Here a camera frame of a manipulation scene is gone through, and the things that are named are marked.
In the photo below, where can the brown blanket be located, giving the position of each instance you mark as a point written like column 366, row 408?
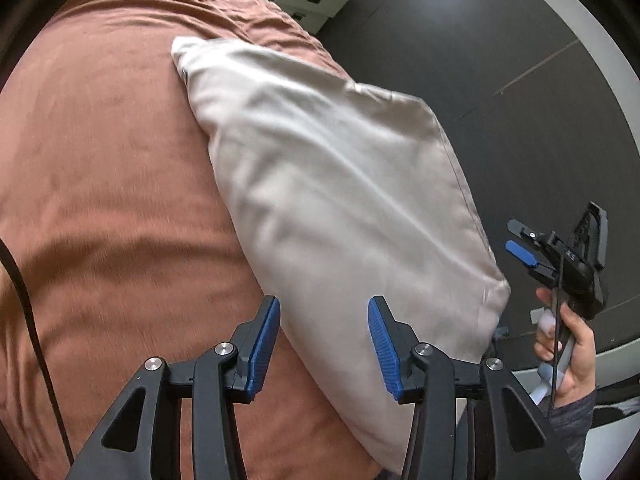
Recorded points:
column 110, row 185

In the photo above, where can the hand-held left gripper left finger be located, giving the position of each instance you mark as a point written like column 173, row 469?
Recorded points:
column 262, row 350

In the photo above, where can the beige jacket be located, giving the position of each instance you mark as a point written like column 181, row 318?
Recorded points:
column 340, row 185

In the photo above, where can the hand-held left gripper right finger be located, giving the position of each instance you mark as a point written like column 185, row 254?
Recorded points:
column 385, row 350

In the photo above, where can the person's right hand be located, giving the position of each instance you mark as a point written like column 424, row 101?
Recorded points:
column 580, row 360

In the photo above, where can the person's right forearm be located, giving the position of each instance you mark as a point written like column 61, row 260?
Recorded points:
column 570, row 435

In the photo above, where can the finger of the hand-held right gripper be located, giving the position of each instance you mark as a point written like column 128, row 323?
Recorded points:
column 527, row 233
column 520, row 251

